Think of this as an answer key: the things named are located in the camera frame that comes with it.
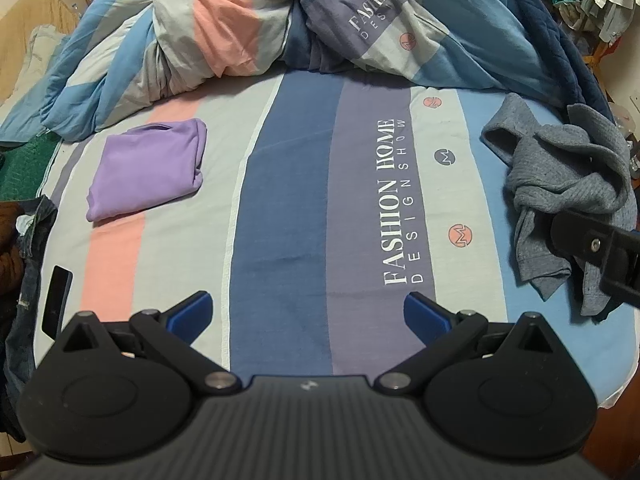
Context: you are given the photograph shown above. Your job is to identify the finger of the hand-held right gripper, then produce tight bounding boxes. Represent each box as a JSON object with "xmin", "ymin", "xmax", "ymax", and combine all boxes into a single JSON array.
[{"xmin": 550, "ymin": 211, "xmax": 640, "ymax": 306}]

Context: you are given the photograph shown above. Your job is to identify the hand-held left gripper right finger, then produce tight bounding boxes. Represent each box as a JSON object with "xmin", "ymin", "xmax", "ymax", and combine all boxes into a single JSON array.
[{"xmin": 376, "ymin": 291, "xmax": 556, "ymax": 395}]

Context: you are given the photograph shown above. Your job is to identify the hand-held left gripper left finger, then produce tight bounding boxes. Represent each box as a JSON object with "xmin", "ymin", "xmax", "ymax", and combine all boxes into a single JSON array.
[{"xmin": 59, "ymin": 290, "xmax": 240, "ymax": 393}]

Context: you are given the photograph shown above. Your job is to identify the thin grey shirt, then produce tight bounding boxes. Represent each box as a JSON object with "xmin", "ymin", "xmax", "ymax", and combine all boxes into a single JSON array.
[{"xmin": 506, "ymin": 175, "xmax": 633, "ymax": 318}]

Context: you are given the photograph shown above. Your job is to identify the thick grey knit sweater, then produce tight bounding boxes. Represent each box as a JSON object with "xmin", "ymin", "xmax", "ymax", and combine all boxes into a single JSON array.
[{"xmin": 480, "ymin": 92, "xmax": 633, "ymax": 221}]

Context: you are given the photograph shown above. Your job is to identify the black flat device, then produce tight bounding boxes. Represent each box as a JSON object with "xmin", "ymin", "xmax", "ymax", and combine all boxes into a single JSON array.
[{"xmin": 41, "ymin": 265, "xmax": 74, "ymax": 339}]

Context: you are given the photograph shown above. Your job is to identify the purple folded garment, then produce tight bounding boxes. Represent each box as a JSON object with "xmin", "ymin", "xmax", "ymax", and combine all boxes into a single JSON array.
[{"xmin": 85, "ymin": 117, "xmax": 208, "ymax": 223}]

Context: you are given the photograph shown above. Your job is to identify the striped printed bed sheet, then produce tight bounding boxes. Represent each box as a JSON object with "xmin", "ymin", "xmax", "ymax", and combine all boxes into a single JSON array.
[{"xmin": 31, "ymin": 67, "xmax": 640, "ymax": 411}]

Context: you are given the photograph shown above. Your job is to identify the blue jeans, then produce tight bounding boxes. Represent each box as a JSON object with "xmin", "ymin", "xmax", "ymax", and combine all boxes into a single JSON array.
[{"xmin": 0, "ymin": 195, "xmax": 59, "ymax": 441}]

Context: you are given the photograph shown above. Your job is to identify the dark blue quilted blanket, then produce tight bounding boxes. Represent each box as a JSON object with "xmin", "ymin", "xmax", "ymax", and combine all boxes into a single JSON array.
[{"xmin": 500, "ymin": 0, "xmax": 617, "ymax": 118}]

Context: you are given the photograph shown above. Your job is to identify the brown cloth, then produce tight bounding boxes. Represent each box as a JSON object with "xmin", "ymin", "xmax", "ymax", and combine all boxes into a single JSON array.
[{"xmin": 0, "ymin": 202, "xmax": 26, "ymax": 296}]

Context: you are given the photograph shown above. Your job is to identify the green knit cloth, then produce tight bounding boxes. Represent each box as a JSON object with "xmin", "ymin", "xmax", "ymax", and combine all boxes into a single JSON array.
[{"xmin": 0, "ymin": 132, "xmax": 63, "ymax": 204}]

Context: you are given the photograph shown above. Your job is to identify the striped printed duvet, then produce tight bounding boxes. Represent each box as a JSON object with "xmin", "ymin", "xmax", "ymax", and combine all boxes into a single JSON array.
[{"xmin": 0, "ymin": 0, "xmax": 611, "ymax": 143}]

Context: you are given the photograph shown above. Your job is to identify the pale grey pillow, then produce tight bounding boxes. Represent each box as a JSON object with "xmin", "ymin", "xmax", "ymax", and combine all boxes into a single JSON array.
[{"xmin": 15, "ymin": 25, "xmax": 68, "ymax": 92}]

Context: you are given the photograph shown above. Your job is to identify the beige sofa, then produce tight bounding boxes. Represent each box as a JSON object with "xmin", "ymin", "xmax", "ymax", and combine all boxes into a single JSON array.
[{"xmin": 0, "ymin": 0, "xmax": 81, "ymax": 106}]

